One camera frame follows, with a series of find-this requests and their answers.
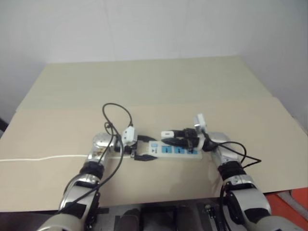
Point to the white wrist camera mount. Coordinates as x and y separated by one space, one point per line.
200 121
128 136

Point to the dark object at wall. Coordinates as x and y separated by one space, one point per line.
2 126

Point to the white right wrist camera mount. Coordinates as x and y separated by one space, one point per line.
200 121

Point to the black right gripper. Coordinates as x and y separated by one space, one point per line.
190 137

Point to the white charger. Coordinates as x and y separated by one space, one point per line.
167 133

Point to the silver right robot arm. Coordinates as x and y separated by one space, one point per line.
250 199

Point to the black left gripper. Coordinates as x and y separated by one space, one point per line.
132 150

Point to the orange object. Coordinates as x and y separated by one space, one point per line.
291 207

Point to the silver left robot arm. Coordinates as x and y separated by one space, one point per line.
79 192

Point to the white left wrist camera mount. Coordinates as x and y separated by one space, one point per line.
128 136

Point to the white power strip blue sockets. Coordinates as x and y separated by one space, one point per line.
175 154

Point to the dark rounded shape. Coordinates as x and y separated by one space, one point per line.
130 220

